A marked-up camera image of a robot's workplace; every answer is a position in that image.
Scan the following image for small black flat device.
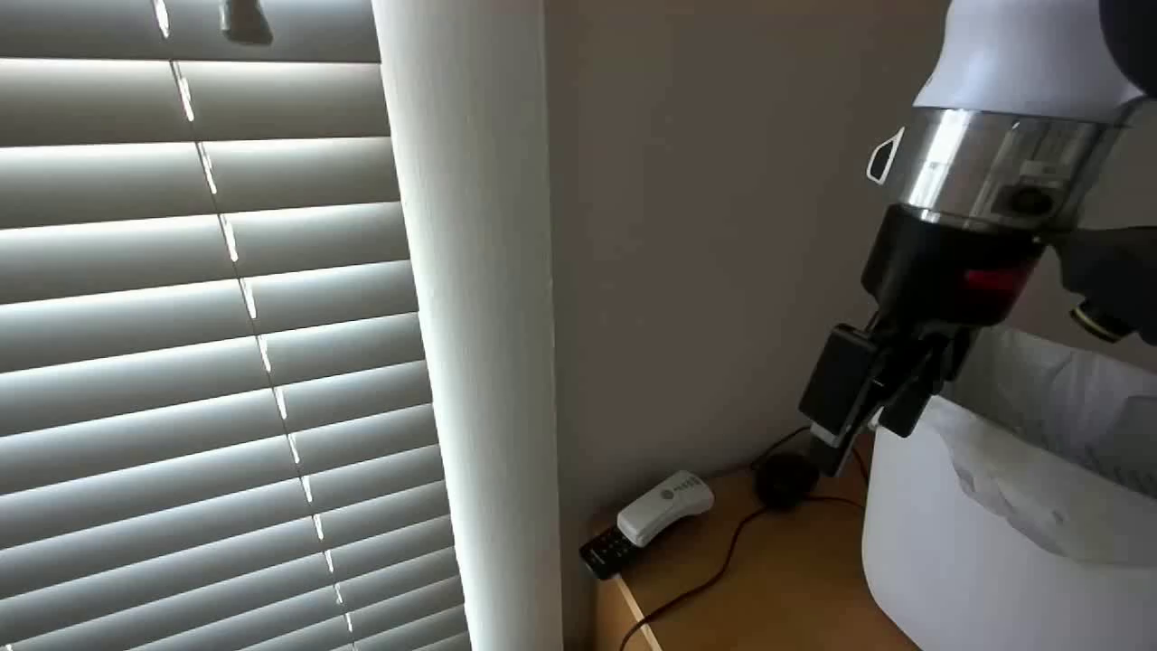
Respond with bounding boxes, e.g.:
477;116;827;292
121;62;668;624
577;528;638;580

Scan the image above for thin black cable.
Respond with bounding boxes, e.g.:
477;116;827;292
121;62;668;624
613;423;876;651

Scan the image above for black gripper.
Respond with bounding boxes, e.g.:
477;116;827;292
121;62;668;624
859;205;1041;439

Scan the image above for white handheld device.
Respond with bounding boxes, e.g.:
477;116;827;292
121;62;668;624
613;470;716;550

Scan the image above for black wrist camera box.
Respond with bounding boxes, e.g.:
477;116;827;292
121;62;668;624
798;324;882;476

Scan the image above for black round power adapter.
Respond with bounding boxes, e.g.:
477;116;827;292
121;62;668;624
754;451;816;509

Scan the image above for white bin liner bag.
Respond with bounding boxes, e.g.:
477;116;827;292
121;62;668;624
921;329;1157;566

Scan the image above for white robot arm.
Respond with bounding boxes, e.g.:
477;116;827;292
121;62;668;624
864;0;1157;433

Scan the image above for white window blinds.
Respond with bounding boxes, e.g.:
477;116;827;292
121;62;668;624
0;0;470;651

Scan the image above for white plastic bin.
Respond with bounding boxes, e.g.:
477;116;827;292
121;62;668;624
864;431;1157;651

